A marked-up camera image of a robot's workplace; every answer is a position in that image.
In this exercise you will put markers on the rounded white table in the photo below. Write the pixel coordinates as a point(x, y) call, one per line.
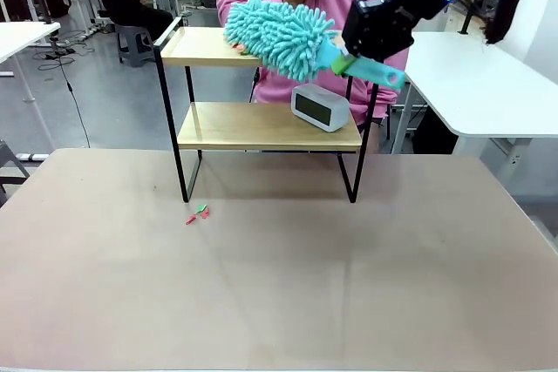
point(479, 84)

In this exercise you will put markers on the red paper scrap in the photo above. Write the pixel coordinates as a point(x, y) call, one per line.
point(192, 219)
point(205, 214)
point(242, 49)

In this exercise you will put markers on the black frame wooden shelf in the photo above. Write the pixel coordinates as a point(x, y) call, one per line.
point(261, 126)

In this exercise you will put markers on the green paper scrap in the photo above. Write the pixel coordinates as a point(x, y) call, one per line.
point(202, 207)

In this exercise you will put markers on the grey plastic stool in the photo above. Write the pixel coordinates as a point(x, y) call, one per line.
point(131, 43)

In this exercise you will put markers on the black backpack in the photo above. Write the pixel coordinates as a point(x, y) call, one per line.
point(56, 2)

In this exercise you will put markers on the grey metal stand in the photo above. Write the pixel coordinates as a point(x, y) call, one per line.
point(11, 167)

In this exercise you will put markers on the long white table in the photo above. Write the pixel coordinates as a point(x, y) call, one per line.
point(17, 36)

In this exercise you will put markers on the black clamp stand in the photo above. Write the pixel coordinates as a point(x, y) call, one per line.
point(466, 23)

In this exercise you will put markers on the grey digital alarm clock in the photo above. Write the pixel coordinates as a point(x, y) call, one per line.
point(320, 106)

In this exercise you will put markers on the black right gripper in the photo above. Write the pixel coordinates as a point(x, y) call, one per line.
point(379, 28)

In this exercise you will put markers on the teal microfibre duster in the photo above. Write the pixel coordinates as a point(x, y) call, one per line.
point(279, 36)

